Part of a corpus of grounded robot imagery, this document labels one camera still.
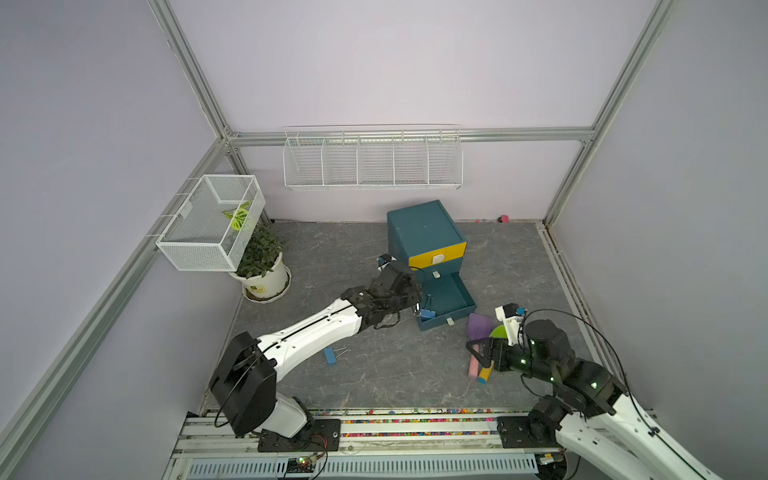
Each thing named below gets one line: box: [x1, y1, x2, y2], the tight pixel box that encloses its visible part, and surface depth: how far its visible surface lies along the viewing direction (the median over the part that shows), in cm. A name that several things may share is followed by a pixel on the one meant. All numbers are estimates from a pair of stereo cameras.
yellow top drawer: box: [409, 242, 468, 271], surface depth 87 cm
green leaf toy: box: [222, 201, 252, 231], surface depth 83 cm
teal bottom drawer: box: [417, 272, 477, 331], surface depth 98 cm
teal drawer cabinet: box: [386, 200, 477, 315], surface depth 92 cm
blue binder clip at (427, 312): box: [420, 293, 437, 319], surface depth 96 cm
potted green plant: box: [229, 223, 292, 304], surface depth 91 cm
